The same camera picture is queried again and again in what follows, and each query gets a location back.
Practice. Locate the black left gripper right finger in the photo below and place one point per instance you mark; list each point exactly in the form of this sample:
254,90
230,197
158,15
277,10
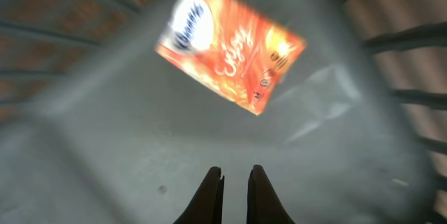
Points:
263,204

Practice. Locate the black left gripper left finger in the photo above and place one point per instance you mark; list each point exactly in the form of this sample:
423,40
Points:
206,205

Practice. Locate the black mesh basket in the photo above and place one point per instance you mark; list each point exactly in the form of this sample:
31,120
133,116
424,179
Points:
128,138

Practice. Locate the orange tissue packet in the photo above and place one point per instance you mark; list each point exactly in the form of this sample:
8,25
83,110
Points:
230,48

